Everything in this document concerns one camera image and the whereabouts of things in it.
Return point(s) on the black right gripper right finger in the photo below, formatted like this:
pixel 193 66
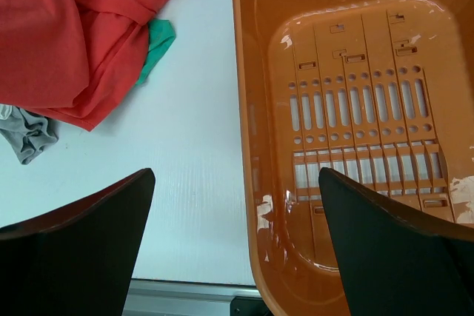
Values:
pixel 393 259

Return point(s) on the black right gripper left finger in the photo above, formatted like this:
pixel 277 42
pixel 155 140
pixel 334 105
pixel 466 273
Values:
pixel 77 259

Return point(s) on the red tank top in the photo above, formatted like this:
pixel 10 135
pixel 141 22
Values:
pixel 73 60

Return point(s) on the green tank top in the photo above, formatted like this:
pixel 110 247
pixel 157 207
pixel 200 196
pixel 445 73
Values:
pixel 161 37

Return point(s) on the grey tank top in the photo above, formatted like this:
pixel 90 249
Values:
pixel 28 134

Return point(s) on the orange plastic laundry basket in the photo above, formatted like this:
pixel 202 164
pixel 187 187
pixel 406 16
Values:
pixel 379 90

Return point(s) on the aluminium table edge rail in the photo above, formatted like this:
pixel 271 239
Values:
pixel 158 297

